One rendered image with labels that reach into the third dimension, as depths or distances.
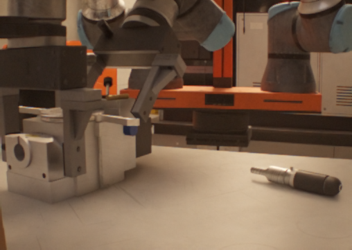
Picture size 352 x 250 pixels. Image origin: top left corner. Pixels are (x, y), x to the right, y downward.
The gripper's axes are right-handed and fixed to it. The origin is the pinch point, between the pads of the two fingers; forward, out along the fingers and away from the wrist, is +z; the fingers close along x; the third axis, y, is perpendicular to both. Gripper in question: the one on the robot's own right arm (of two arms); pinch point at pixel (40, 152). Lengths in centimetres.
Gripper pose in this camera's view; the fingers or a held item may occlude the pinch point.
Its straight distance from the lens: 57.3
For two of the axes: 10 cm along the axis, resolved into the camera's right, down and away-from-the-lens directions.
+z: 0.0, 9.9, 1.5
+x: -8.6, -0.8, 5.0
